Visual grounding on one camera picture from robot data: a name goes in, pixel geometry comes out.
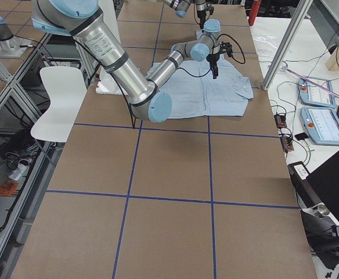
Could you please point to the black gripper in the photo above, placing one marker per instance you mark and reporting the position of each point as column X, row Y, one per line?
column 200, row 12
column 213, row 58

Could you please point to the light blue button shirt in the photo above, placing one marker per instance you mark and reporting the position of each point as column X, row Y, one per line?
column 187, row 88

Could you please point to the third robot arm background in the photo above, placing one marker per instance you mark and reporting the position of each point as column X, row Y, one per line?
column 11, row 46

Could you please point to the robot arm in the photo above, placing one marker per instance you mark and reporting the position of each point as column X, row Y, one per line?
column 181, row 7
column 84, row 20

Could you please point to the red cylinder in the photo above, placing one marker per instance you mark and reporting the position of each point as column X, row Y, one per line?
column 253, row 12

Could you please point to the clear plastic bag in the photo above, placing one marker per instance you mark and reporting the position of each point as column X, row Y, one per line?
column 265, row 44

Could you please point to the rod with white hook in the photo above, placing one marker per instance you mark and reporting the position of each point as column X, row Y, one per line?
column 312, row 82

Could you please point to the upper blue teach pendant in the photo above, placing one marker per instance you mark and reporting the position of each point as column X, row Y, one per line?
column 312, row 95

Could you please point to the blue teach pendant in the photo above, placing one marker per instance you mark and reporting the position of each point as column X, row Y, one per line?
column 321, row 124
column 312, row 95

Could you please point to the lower blue teach pendant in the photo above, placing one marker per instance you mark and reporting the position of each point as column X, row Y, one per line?
column 321, row 124

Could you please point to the white chair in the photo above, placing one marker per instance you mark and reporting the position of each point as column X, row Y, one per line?
column 66, row 89

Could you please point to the aluminium frame post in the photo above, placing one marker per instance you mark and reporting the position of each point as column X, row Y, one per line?
column 286, row 41

